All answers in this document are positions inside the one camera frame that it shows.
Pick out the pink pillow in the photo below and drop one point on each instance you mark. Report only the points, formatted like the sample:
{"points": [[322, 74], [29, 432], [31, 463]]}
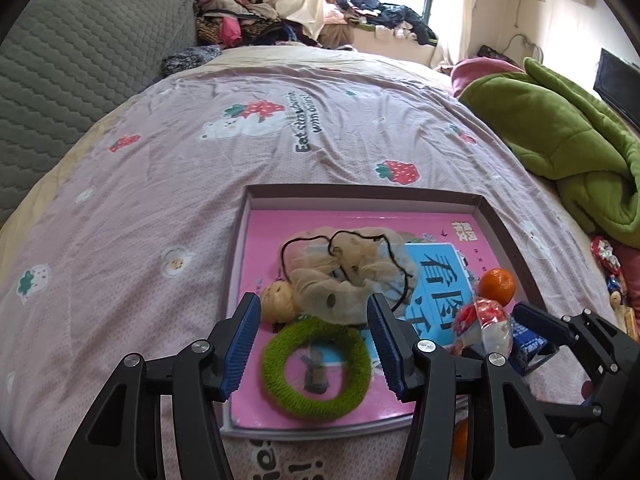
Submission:
{"points": [[470, 70]]}

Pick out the dark clothes on windowsill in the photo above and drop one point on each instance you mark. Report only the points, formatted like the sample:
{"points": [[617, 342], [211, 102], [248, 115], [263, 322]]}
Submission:
{"points": [[380, 12]]}

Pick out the green fleece blanket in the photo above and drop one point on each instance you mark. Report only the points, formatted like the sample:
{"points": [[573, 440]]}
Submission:
{"points": [[560, 125]]}

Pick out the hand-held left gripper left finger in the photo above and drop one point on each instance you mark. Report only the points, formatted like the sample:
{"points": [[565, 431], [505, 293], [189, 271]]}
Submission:
{"points": [[242, 347]]}

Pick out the red and white snack packet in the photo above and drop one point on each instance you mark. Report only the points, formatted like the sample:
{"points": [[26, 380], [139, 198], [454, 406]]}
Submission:
{"points": [[487, 320]]}

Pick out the pink blanket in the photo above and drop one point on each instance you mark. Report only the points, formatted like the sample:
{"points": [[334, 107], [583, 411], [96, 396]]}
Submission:
{"points": [[631, 260]]}

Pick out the orange tangerine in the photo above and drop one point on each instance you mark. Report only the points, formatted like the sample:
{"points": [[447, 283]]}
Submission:
{"points": [[461, 439], [496, 286]]}

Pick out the brown walnut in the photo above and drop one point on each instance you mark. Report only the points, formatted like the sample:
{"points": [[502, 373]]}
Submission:
{"points": [[277, 302]]}

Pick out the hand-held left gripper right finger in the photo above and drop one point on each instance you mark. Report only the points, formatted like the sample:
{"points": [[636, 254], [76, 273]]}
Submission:
{"points": [[387, 352]]}

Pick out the blue patterned cloth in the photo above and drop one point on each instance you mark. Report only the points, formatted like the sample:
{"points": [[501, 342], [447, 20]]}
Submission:
{"points": [[190, 60]]}

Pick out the red patterned wrapper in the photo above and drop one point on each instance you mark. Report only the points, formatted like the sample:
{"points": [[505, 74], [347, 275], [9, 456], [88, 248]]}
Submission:
{"points": [[606, 257]]}

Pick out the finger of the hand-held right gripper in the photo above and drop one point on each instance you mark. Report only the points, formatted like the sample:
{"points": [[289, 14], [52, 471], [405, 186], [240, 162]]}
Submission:
{"points": [[540, 322], [575, 417]]}

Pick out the cream curtain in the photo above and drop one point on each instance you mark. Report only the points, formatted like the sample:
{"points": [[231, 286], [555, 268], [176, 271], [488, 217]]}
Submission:
{"points": [[300, 0], [457, 10]]}

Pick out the grey quilted headboard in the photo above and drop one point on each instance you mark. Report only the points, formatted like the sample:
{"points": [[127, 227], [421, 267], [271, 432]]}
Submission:
{"points": [[75, 75]]}

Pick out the pink picture book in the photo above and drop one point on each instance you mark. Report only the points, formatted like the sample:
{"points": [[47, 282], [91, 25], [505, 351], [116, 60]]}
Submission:
{"points": [[262, 240]]}

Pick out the blue snack packet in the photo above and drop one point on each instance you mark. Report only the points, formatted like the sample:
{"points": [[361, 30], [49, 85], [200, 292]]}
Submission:
{"points": [[530, 347]]}

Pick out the grey shallow cardboard box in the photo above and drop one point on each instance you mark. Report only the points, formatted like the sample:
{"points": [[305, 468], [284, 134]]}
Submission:
{"points": [[350, 191]]}

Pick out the dark bag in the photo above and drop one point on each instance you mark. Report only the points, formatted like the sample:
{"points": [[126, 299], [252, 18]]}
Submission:
{"points": [[492, 52]]}

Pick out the black wall television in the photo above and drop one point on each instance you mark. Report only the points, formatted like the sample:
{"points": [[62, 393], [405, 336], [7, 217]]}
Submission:
{"points": [[620, 90]]}

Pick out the pile of mixed clothes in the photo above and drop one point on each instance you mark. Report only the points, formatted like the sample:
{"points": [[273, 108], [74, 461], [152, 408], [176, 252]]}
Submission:
{"points": [[240, 15]]}

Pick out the beige mesh hair scrunchie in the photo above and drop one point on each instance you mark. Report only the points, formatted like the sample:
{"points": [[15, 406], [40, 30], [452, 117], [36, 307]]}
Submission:
{"points": [[320, 285]]}

